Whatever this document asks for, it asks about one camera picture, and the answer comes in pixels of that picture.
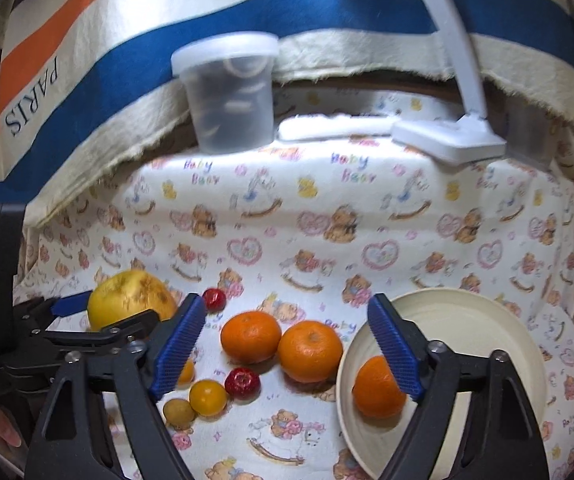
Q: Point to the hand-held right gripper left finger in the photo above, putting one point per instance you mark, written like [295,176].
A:
[177,352]

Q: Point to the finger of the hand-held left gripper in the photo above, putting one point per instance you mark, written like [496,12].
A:
[127,325]
[74,303]

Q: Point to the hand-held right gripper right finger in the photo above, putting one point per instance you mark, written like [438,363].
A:
[397,355]

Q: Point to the small orange kumquat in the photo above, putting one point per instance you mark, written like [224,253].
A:
[187,375]

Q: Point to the large yellow apple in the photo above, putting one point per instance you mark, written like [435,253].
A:
[132,294]

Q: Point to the yellow cherry tomato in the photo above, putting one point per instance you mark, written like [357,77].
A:
[208,398]

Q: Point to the orange mandarin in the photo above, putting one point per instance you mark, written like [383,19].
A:
[374,391]
[251,337]
[311,352]

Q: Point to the cream round plate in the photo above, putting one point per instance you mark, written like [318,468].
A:
[467,320]

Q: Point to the small olive-yellow fruit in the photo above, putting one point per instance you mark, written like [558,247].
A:
[179,413]

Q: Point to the small red fruit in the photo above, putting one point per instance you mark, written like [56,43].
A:
[242,382]
[214,299]

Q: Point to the white oblong device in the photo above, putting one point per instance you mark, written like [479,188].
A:
[332,127]

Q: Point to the clear plastic lidded container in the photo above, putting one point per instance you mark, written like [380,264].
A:
[229,100]

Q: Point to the striped cream cloth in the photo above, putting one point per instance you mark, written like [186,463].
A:
[217,10]

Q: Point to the white desk lamp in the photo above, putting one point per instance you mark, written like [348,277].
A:
[459,35]

